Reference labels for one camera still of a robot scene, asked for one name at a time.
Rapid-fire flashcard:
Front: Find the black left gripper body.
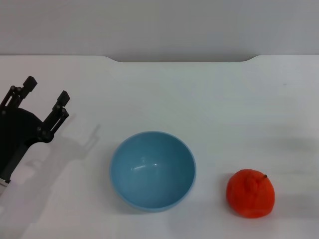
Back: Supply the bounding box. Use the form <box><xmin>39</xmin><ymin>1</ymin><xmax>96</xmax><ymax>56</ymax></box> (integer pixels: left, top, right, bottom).
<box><xmin>0</xmin><ymin>107</ymin><xmax>53</xmax><ymax>184</ymax></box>

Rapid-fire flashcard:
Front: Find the blue bowl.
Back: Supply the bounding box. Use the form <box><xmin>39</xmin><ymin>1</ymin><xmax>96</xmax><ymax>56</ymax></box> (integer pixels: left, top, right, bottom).
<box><xmin>110</xmin><ymin>131</ymin><xmax>197</xmax><ymax>213</ymax></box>

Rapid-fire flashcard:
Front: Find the orange fruit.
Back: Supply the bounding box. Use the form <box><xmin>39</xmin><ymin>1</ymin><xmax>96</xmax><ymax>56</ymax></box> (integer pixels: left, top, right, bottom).
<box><xmin>226</xmin><ymin>168</ymin><xmax>276</xmax><ymax>219</ymax></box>

